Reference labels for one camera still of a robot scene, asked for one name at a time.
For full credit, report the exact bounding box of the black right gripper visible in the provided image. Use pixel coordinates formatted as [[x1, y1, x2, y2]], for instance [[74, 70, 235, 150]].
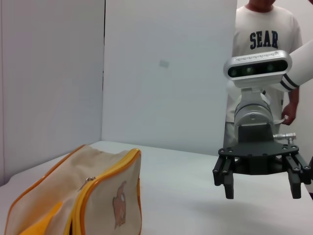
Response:
[[212, 123, 313, 200]]

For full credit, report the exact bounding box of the beige food bag orange trim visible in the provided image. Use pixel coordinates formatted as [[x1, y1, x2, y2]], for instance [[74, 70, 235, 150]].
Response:
[[4, 144, 142, 235]]

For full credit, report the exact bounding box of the bystander bare forearm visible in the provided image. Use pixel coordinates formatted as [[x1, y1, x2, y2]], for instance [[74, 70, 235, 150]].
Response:
[[288, 86, 300, 107]]

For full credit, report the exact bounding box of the bystander bare hand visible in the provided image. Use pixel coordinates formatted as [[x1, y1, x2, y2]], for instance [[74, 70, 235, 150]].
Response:
[[281, 103, 298, 126]]

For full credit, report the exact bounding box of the person in white printed t-shirt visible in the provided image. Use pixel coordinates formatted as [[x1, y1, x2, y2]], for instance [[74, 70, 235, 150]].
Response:
[[224, 0, 304, 150]]

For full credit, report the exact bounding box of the silver right gripper cable connector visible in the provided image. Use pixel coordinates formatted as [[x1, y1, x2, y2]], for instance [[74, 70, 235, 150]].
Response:
[[273, 132, 297, 147]]

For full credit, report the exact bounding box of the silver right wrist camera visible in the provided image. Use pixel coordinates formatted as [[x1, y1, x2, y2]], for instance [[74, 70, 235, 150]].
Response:
[[223, 50, 293, 103]]

